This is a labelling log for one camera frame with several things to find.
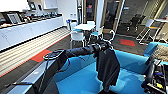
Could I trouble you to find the black garment grey print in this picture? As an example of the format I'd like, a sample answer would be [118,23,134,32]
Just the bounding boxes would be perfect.
[95,48,121,93]

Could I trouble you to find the white dining table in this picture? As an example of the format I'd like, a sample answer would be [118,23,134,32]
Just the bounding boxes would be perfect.
[73,23,97,32]

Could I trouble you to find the wooden glass door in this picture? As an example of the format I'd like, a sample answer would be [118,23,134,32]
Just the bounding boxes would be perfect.
[102,0,125,34]
[83,0,98,24]

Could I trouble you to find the black office chair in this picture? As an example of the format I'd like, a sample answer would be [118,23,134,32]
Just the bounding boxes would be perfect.
[128,13,147,34]

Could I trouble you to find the grey trash can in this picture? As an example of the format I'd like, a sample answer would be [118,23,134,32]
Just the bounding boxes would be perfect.
[65,18,74,32]

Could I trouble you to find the blue sofa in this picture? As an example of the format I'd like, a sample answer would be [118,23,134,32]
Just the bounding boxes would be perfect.
[53,40,168,94]

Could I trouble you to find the patterned grey cushion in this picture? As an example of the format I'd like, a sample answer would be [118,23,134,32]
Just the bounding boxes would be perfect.
[146,44,168,64]

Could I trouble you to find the round white high table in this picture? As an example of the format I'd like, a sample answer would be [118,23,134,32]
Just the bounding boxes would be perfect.
[152,18,168,25]

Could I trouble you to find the white kitchen counter cabinets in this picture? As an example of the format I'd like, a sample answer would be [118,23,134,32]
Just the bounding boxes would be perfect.
[0,15,65,52]

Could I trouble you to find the white upper kitchen cabinets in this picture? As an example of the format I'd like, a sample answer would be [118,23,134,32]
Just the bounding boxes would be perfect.
[0,0,59,13]

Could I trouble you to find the white wire rack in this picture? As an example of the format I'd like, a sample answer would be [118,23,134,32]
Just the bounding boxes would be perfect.
[136,18,158,45]

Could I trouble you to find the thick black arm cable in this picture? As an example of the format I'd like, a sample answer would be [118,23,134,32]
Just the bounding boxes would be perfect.
[39,49,73,94]

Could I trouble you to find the dark framed wall screen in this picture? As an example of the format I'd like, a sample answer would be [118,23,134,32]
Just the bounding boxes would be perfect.
[27,1,38,11]

